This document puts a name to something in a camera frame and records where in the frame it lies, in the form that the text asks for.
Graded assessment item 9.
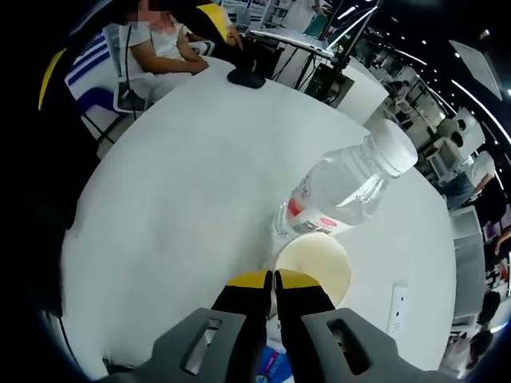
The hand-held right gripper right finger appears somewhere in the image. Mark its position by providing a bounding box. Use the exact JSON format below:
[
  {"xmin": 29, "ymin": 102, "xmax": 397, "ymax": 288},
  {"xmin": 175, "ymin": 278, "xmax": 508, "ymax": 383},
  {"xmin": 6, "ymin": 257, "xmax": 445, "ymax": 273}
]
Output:
[{"xmin": 274, "ymin": 269, "xmax": 444, "ymax": 383}]

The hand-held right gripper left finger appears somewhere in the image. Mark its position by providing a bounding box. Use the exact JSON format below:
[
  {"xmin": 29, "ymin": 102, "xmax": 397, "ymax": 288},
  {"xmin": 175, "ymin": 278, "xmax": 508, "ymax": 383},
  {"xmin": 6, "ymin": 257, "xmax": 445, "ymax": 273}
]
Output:
[{"xmin": 105, "ymin": 269, "xmax": 275, "ymax": 383}]

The blue soft tissue pack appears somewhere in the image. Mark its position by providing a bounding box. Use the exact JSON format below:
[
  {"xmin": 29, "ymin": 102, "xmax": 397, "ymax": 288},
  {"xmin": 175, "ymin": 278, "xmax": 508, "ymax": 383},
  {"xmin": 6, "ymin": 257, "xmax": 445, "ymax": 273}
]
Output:
[{"xmin": 257, "ymin": 318, "xmax": 297, "ymax": 378}]

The white paper cup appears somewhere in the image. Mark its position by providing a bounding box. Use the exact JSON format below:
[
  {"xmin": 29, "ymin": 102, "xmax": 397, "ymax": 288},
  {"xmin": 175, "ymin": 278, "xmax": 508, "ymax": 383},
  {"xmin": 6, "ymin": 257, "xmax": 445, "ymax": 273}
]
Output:
[{"xmin": 275, "ymin": 232, "xmax": 353, "ymax": 320}]

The clear plastic water bottle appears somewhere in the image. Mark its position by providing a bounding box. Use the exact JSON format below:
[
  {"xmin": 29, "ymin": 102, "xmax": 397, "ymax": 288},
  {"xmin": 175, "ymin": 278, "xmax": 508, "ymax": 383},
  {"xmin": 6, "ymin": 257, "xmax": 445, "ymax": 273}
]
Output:
[{"xmin": 271, "ymin": 118, "xmax": 419, "ymax": 241}]

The white blue-striped jacket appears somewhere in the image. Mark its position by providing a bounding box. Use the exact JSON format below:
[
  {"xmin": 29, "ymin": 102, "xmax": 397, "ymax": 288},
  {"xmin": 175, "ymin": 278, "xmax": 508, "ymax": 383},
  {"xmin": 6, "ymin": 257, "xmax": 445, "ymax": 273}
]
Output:
[{"xmin": 65, "ymin": 32, "xmax": 121, "ymax": 117}]

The white inset power strip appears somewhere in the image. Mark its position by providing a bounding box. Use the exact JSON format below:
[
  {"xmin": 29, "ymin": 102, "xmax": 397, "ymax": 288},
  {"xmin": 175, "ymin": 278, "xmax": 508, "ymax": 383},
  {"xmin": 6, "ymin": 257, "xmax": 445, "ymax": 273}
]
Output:
[{"xmin": 386, "ymin": 282, "xmax": 409, "ymax": 335}]

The white table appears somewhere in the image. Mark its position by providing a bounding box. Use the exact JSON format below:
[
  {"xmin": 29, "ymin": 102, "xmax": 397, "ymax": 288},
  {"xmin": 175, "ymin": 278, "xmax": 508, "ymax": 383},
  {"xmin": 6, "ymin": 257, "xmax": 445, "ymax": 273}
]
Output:
[{"xmin": 59, "ymin": 55, "xmax": 458, "ymax": 383}]

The ceiling air conditioner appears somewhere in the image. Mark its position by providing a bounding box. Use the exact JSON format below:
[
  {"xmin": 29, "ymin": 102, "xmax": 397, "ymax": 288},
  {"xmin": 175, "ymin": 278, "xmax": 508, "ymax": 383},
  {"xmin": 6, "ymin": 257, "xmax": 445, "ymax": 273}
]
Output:
[{"xmin": 448, "ymin": 38, "xmax": 503, "ymax": 100}]

